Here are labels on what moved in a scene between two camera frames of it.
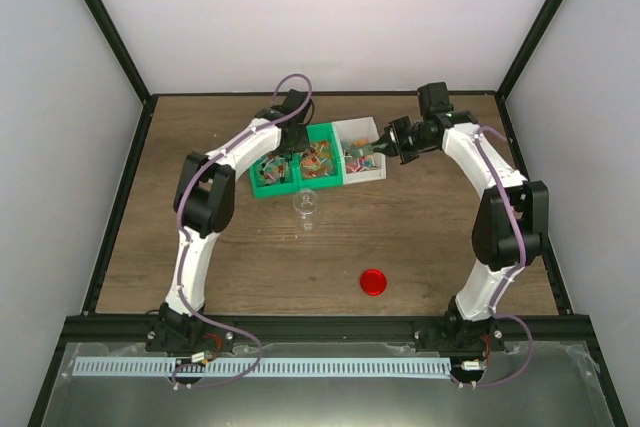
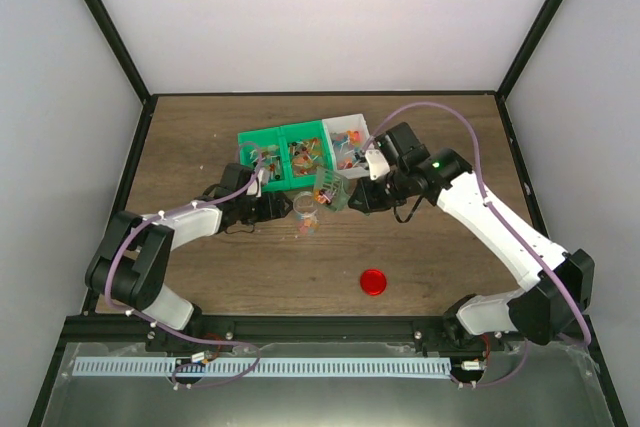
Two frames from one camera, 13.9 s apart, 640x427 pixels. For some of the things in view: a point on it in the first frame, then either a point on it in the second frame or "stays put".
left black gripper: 301,143 -> 269,213
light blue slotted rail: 259,366 stays put
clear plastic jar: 305,203 stays put
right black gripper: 393,137 -> 369,204
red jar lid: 373,282 stays put
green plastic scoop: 360,150 -> 331,189
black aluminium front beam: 123,329 stays put
